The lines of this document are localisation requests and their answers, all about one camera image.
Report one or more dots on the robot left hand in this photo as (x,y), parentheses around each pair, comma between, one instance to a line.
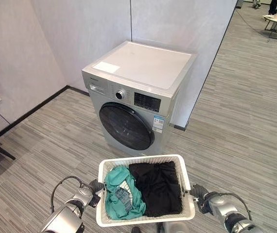
(98,186)

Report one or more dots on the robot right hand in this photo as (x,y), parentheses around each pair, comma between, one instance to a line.
(199,190)

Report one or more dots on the white plastic laundry basket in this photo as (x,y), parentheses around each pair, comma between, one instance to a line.
(189,208)

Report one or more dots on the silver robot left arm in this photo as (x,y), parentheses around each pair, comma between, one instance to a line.
(65,216)

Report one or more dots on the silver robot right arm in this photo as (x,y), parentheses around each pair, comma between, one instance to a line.
(228,211)

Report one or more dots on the dark round washer door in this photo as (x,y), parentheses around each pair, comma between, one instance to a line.
(125,126)

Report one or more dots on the chrome washer control knob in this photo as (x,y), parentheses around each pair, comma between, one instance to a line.
(120,94)

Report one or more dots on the black washer display panel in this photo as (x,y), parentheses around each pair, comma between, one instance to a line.
(147,101)

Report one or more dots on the teal garment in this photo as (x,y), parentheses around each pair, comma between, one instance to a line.
(115,179)

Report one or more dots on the black garment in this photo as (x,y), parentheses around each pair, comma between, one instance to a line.
(160,189)

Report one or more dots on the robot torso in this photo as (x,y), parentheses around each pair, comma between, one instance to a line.
(175,228)

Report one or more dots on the blue white energy label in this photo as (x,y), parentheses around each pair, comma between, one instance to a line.
(159,122)

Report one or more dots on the silver detergent drawer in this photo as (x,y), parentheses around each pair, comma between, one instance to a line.
(96,85)

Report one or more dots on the white rectangular sticker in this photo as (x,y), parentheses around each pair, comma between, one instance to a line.
(105,67)

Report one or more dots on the silver front-load washing machine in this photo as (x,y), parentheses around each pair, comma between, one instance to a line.
(138,63)

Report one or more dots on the person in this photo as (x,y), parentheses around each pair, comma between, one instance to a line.
(256,3)
(274,6)

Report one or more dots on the black wall foot bracket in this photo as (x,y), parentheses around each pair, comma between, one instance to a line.
(179,127)

